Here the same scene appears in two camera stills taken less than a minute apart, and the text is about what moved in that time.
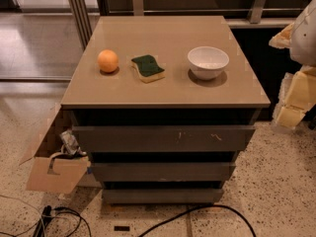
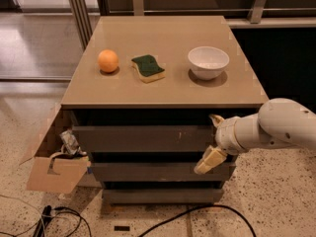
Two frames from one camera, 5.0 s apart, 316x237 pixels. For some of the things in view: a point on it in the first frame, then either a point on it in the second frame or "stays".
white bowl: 207,62 stays
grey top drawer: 165,139 stays
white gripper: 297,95 → 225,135
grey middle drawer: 162,171 stays
